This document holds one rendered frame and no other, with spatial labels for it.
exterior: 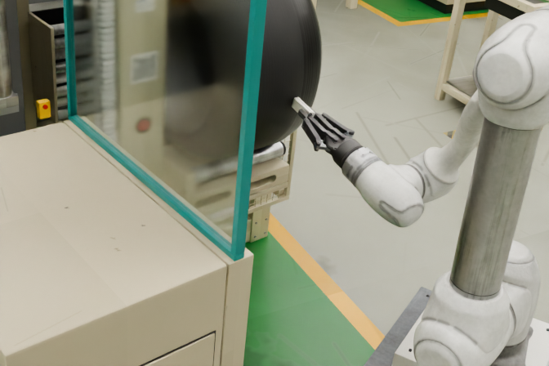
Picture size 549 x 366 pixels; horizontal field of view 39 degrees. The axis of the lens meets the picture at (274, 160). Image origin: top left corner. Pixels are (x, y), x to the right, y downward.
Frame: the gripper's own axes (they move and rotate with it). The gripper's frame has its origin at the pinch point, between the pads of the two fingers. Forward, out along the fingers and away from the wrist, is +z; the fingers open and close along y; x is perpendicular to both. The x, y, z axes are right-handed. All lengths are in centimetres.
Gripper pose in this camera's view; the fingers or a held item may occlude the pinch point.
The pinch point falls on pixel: (302, 109)
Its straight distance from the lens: 200.1
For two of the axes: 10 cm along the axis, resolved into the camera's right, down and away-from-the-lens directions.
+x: -2.4, 7.4, 6.3
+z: -5.9, -6.3, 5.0
